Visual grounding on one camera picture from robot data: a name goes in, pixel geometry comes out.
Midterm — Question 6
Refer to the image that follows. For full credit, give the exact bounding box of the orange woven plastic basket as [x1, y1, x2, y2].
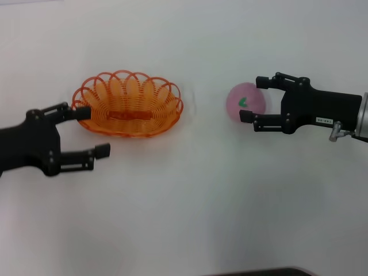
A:
[71, 68, 184, 139]

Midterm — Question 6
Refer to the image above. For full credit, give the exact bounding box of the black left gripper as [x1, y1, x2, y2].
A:
[0, 102, 112, 178]

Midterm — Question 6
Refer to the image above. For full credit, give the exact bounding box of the dark robot torso edge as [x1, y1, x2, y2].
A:
[201, 266, 314, 276]

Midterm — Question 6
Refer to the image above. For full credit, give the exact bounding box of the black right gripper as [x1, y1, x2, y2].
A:
[239, 71, 363, 135]

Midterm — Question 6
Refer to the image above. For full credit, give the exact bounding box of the right wrist connector with cable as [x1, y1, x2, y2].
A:
[328, 121, 356, 142]

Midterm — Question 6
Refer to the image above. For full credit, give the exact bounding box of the pink toy peach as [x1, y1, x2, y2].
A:
[225, 82, 267, 123]

